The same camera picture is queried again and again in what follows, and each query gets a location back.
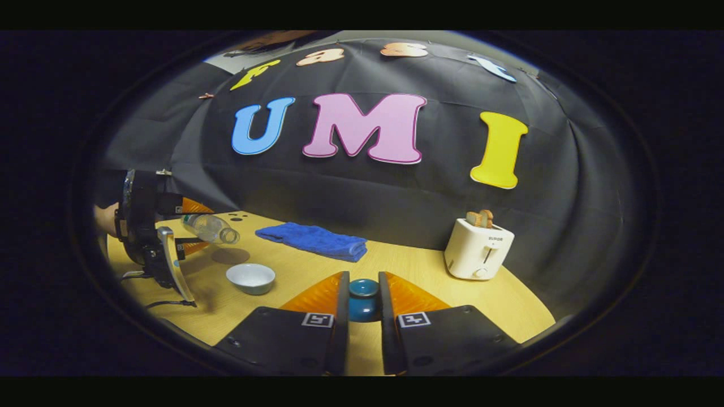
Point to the black backdrop cloth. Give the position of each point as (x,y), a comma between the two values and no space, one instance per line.
(396,192)

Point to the blue folded towel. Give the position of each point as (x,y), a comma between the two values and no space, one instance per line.
(317,240)

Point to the clear plastic water bottle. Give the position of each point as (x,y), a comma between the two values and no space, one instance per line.
(212,228)

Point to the white teacup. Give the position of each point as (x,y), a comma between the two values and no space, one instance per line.
(250,280)

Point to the toasted bread slice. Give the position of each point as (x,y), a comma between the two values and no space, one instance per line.
(473,219)
(487,218)

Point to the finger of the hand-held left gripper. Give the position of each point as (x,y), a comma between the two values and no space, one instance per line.
(195,206)
(192,247)

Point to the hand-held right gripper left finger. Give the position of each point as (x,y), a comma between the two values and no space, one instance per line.
(342,322)

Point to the white toaster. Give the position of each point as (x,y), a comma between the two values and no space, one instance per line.
(475,254)

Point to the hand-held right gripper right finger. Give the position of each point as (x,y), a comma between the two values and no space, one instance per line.
(386,328)

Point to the blue teacup lid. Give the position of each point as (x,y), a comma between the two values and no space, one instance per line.
(363,302)

